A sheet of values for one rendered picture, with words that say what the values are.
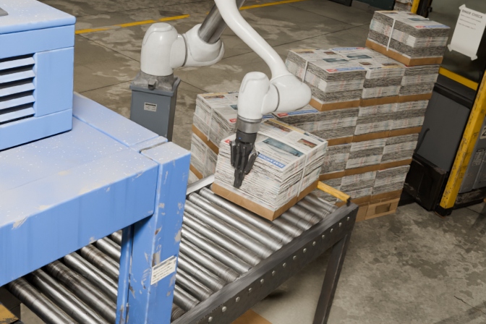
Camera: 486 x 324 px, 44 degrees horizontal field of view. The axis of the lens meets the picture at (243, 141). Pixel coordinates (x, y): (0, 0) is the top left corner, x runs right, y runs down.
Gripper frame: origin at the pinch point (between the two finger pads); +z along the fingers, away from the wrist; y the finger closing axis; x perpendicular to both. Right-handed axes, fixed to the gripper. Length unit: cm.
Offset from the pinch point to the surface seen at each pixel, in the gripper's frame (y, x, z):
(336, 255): -30, -39, 37
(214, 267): -18.2, 32.1, 14.5
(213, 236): -6.7, 19.2, 14.4
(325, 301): -30, -39, 61
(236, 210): -0.9, -0.6, 13.8
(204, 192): 15.6, -0.7, 13.8
